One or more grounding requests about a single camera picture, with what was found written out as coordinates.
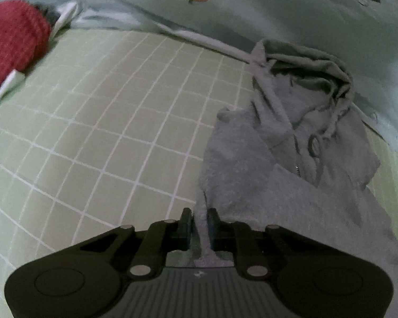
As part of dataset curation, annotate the green checked bedsheet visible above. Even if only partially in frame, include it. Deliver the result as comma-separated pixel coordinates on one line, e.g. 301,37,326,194
0,27,398,307

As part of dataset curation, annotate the white cloth strip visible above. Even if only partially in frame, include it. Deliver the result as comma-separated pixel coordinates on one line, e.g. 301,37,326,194
49,2,79,39
0,70,26,116

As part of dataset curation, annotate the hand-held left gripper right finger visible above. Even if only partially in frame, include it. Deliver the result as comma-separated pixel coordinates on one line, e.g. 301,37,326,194
207,208,319,279

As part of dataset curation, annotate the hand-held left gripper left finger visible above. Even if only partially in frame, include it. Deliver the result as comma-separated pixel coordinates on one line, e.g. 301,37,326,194
79,208,194,279

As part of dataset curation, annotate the light blue carrot-print blanket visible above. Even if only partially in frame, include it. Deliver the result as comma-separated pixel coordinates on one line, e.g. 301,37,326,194
0,0,398,161

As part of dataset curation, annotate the grey hoodie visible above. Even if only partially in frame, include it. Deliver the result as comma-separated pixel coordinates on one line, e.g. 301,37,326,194
193,38,398,272

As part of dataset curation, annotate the red knitted cloth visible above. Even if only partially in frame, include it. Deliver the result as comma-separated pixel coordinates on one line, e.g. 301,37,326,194
0,1,52,99

